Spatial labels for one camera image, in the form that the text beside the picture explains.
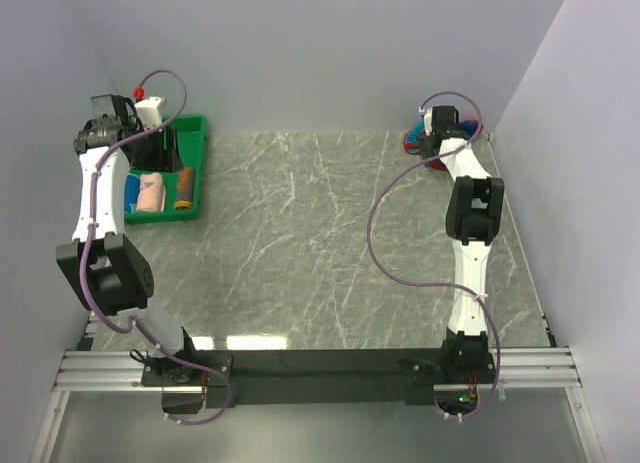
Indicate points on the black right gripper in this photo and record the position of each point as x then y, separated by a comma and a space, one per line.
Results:
426, 154

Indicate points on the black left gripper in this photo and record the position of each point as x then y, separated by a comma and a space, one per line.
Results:
168, 159

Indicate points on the red and blue towel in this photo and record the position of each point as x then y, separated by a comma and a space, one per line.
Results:
465, 130

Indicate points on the orange and grey towel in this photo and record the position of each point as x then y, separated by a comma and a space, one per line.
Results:
185, 185

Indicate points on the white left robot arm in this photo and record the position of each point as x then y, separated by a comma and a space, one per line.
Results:
104, 268

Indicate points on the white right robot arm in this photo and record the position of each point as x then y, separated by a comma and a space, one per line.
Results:
472, 221

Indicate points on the green plastic tray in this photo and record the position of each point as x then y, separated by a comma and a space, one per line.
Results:
192, 133

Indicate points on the pink rolled towel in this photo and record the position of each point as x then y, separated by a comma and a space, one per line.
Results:
152, 193

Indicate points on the blue rolled towel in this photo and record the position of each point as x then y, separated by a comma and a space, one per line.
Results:
131, 193

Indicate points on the black base beam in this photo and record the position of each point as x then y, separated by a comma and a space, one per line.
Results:
262, 377

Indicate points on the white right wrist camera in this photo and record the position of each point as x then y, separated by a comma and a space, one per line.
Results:
427, 116

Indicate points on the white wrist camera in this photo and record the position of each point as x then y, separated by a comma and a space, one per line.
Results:
148, 108
427, 116

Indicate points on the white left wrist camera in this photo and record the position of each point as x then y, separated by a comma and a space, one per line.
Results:
148, 108

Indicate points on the aluminium rail frame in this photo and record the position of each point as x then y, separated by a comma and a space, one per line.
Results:
86, 371

